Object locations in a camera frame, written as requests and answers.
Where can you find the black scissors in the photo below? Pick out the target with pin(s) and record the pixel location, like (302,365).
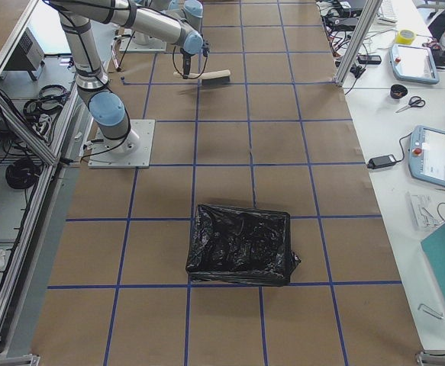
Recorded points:
(414,102)

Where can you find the aluminium frame post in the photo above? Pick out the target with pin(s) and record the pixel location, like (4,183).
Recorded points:
(364,23)

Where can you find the blue teach pendant far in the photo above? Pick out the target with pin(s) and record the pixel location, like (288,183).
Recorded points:
(413,64)

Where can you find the blue teach pendant near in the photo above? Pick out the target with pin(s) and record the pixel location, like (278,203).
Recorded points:
(426,160)

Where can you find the blue teach pendant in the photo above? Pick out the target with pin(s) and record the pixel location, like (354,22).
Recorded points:
(426,160)
(413,64)

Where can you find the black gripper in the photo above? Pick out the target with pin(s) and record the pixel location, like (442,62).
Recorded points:
(186,58)

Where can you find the right bin black bag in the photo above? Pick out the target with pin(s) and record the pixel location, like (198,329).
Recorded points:
(241,246)

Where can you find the yellow tape roll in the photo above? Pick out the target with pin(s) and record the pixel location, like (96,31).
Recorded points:
(405,37)

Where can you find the black small bowl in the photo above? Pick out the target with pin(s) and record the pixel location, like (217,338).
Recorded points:
(398,91)

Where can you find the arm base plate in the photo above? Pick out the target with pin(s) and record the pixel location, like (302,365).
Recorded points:
(134,152)
(136,42)

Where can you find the black power adapter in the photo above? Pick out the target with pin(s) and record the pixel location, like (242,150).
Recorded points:
(381,162)

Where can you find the beige hand brush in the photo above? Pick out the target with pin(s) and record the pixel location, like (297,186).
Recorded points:
(220,77)

